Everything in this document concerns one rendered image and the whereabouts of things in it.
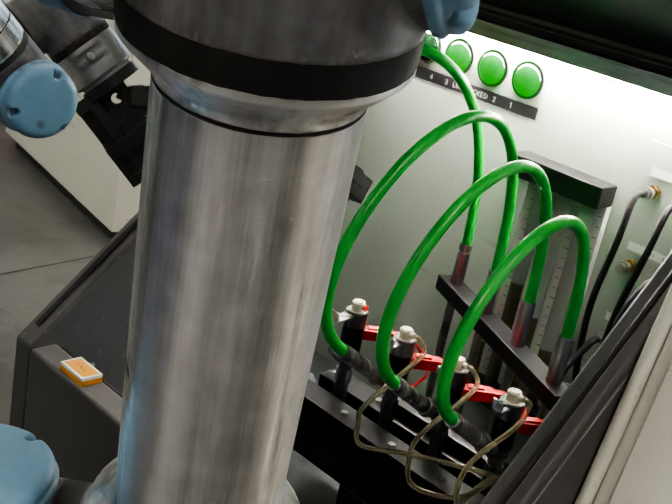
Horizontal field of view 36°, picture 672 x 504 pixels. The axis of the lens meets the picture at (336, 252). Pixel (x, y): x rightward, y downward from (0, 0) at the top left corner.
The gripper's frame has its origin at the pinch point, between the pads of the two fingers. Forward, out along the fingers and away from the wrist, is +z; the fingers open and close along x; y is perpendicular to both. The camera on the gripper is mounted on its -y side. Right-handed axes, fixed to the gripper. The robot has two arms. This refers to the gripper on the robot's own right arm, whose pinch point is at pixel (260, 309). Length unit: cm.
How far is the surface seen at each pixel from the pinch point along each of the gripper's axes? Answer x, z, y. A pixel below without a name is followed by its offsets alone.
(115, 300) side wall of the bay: -43, 21, -16
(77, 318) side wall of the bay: -43.1, 23.0, -9.9
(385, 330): 4.5, 2.9, -13.6
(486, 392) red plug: 7.0, 13.5, -31.7
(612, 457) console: 24.7, 10.9, -28.9
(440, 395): 12.2, 6.4, -14.3
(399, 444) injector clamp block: 0.4, 22.9, -26.9
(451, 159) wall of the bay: -23, -3, -57
